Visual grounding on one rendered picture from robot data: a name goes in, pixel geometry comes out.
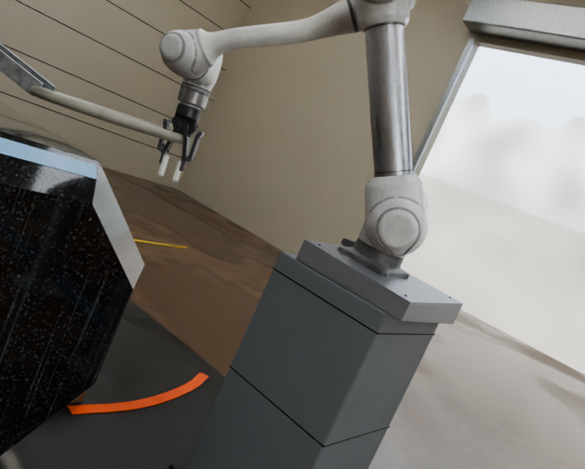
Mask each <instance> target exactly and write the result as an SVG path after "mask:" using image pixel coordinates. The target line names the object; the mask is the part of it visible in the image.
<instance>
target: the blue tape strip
mask: <svg viewBox="0 0 585 469"><path fill-rule="evenodd" d="M0 154H6V155H10V156H13V157H17V158H20V159H23V160H27V161H31V162H34V163H37V164H41V165H45V166H48V167H52V168H57V169H61V170H65V171H69V172H72V173H75V174H79V175H82V176H86V177H89V178H92V179H96V180H97V179H98V176H97V167H96V165H92V164H89V163H86V162H83V161H80V160H76V159H73V158H70V157H67V156H64V155H60V154H54V153H51V152H49V151H45V150H42V149H38V148H35V147H32V146H29V145H26V144H22V143H19V142H15V141H11V140H7V139H4V138H0Z"/></svg>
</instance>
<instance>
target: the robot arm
mask: <svg viewBox="0 0 585 469"><path fill-rule="evenodd" d="M416 1H417V0H340V1H339V2H337V3H336V4H335V5H333V6H331V7H329V8H327V9H325V10H324V11H322V12H320V13H318V14H316V15H314V16H311V17H309V18H307V19H303V20H295V21H289V22H280V23H272V24H263V25H255V26H246V27H238V28H232V29H227V30H222V31H218V32H214V33H208V32H206V31H204V30H202V29H195V30H174V31H171V32H168V33H166V34H165V35H164V36H163V38H162V39H161V41H160V45H159V50H160V53H161V56H162V60H163V62H164V64H165V65H166V67H167V68H168V69H170V70H171V71H172V72H173V73H175V74H177V75H179V76H181V77H183V80H182V84H181V87H180V90H179V95H178V100H179V101H180V103H178V106H177V110H176V112H175V116H174V117H173V118H172V119H164V120H163V129H166V130H169V128H170V126H171V124H173V128H174V129H173V130H172V131H173V132H176V133H179V134H181V135H183V147H182V157H181V159H180V160H179V162H178V164H177V167H176V170H175V174H174V177H173V180H172V181H178V180H179V175H180V173H181V172H183V171H184V169H185V167H186V164H187V162H192V161H193V160H194V158H195V155H196V152H197V149H198V146H199V143H200V140H201V139H202V138H203V137H204V135H205V133H204V132H202V131H201V130H199V129H198V122H199V119H200V116H201V113H202V112H201V111H200V110H201V109H205V108H206V104H207V101H208V98H209V96H210V92H211V90H212V88H213V86H215V84H216V82H217V79H218V77H219V72H220V68H221V64H222V59H223V54H224V53H226V52H228V51H231V50H235V49H238V48H244V47H265V46H277V45H289V44H297V43H303V42H309V41H313V40H317V39H322V38H327V37H331V36H337V35H343V34H355V33H359V32H363V33H364V34H365V35H366V63H367V77H368V92H369V106H370V121H371V135H372V149H373V164H374V178H371V179H370V180H369V181H368V183H367V184H366V187H365V208H366V218H365V221H364V223H363V226H362V229H361V232H360V234H359V236H358V238H357V240H356V241H353V240H351V239H348V238H345V237H344V238H343V239H342V241H341V244H342V245H343V246H339V248H338V251H339V252H341V253H343V254H345V255H347V256H349V257H351V258H352V259H354V260H356V261H358V262H360V263H362V264H363V265H364V266H366V267H368V268H370V269H371V270H373V271H375V272H376V273H377V274H379V275H382V276H385V277H387V276H393V277H402V278H406V279H408V278H409V276H410V274H409V273H407V272H406V271H404V270H403V269H402V268H401V265H402V263H403V260H404V257H405V256H406V255H407V254H410V253H412V252H414V251H415V250H417V249H418V248H419V247H420V246H421V245H422V244H423V242H424V240H425V238H426V236H427V233H428V227H429V225H428V219H427V216H426V214H427V209H428V198H427V194H426V193H425V190H424V185H423V181H422V180H421V179H420V178H419V177H418V176H417V175H416V174H413V168H412V152H411V136H410V119H409V103H408V86H407V70H406V39H405V27H406V26H407V24H408V22H409V18H410V10H411V9H412V8H413V7H414V5H415V4H416ZM194 132H195V138H194V140H193V145H192V148H191V150H190V153H189V148H190V140H191V135H192V134H193V133H194ZM173 144H174V142H172V141H166V140H163V139H159V142H158V145H157V150H159V151H160V152H161V157H160V160H159V164H161V166H160V168H159V172H158V176H164V174H165V170H166V165H167V162H168V159H169V157H170V155H168V152H169V151H170V149H171V147H172V145H173Z"/></svg>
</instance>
